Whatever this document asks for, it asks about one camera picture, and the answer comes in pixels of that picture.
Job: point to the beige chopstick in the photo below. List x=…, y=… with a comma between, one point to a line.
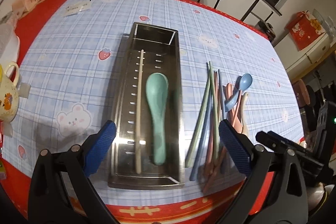
x=138, y=168

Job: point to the light green chopstick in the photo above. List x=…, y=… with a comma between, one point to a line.
x=199, y=123

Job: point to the brown rice cooker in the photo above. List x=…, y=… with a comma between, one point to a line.
x=267, y=29

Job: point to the beige spoon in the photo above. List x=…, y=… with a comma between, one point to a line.
x=243, y=115

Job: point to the teal green spoon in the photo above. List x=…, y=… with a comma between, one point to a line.
x=156, y=93

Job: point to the blue chopstick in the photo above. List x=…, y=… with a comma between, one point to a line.
x=222, y=97
x=197, y=161

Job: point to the cream floral mug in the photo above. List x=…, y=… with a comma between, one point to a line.
x=9, y=93

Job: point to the white paper card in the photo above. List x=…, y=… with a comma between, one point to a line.
x=77, y=7

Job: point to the brown trash bin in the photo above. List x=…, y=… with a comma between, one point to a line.
x=301, y=93

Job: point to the stainless steel utensil tray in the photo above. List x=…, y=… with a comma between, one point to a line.
x=161, y=55

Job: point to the pink spoon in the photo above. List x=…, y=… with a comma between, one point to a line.
x=233, y=113

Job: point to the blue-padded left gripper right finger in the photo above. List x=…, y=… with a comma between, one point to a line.
x=274, y=189

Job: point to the red fridge cloth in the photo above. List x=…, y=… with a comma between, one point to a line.
x=304, y=29

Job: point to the blue plaid tablecloth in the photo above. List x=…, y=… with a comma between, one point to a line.
x=72, y=64

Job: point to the pink chopstick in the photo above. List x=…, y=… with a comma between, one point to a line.
x=209, y=165
x=225, y=150

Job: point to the blue spoon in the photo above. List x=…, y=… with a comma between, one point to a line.
x=243, y=83

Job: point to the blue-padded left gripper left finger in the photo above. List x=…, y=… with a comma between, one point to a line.
x=48, y=197

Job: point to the tan chopstick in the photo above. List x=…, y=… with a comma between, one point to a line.
x=215, y=116

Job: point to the white refrigerator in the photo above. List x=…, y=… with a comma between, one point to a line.
x=297, y=61

